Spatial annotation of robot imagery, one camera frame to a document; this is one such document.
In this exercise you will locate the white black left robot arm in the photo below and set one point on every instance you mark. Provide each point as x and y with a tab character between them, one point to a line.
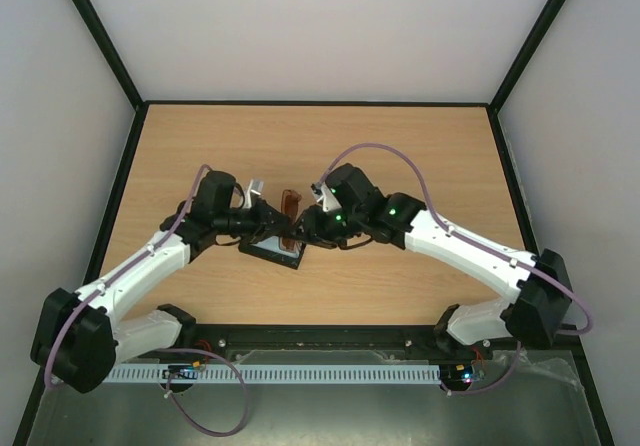
82	335

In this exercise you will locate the light blue cleaning cloth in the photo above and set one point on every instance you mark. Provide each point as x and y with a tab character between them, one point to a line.
272	244

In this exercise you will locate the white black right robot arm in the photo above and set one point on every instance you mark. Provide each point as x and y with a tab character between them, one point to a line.
533	290

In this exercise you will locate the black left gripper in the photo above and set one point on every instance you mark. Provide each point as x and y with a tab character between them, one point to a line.
263	219

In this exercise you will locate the black glasses case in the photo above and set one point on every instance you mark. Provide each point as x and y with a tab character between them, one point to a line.
289	260

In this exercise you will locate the light blue slotted cable duct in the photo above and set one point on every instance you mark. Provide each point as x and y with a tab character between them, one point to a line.
277	374

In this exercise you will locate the black enclosure frame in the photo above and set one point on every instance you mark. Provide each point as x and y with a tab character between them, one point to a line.
276	90

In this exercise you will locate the brown translucent sunglasses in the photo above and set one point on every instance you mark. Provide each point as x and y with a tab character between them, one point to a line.
290	201

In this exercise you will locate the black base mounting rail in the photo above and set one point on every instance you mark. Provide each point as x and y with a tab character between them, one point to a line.
404	342

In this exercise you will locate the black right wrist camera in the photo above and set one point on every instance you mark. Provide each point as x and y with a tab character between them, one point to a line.
346	188

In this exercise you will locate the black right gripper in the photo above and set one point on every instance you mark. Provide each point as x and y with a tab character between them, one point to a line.
314	222

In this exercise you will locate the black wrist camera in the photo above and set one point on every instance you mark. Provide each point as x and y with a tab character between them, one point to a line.
221	200
346	188

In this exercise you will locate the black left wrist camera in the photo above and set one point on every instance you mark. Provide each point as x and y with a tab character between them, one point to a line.
221	200

